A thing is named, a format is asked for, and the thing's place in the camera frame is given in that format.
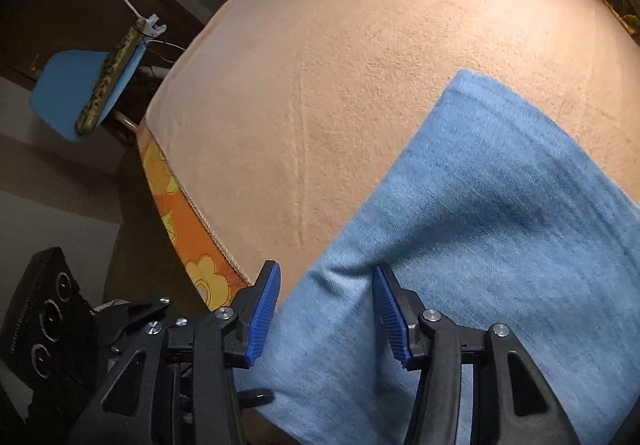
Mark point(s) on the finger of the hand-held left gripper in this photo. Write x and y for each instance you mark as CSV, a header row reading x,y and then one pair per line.
x,y
132,309

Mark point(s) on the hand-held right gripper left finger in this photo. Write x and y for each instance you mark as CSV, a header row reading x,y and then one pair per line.
x,y
262,315

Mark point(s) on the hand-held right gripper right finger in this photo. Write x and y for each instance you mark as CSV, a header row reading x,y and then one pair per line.
x,y
390,315

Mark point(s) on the light blue denim pants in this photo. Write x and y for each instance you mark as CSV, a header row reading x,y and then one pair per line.
x,y
475,205

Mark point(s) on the orange floral tablecloth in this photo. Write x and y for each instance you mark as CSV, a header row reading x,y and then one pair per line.
x,y
170,195

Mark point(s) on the beige terry blanket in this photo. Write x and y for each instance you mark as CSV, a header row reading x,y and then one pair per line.
x,y
350,100

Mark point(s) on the light blue chair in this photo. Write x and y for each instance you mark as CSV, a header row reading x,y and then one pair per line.
x,y
65,85

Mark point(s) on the leopard print cushion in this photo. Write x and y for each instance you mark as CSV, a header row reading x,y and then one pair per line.
x,y
107,75

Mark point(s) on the brown wooden door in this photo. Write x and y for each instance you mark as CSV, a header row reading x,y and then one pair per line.
x,y
50,10

